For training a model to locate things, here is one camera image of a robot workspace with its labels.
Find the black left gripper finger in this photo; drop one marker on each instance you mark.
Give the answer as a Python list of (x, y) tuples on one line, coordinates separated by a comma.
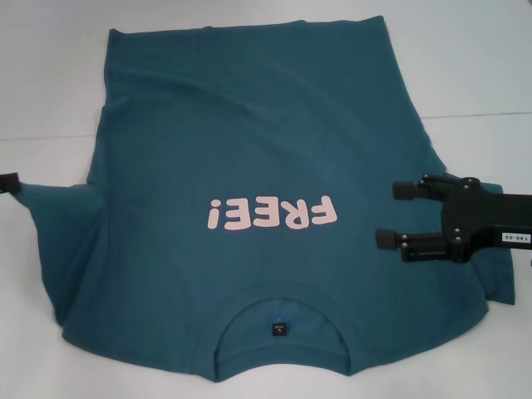
[(8, 183)]

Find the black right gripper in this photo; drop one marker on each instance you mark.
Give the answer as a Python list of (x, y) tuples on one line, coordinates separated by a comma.
[(486, 216)]

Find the teal T-shirt with FREE print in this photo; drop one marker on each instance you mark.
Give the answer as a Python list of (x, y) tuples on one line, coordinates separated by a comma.
[(249, 124)]

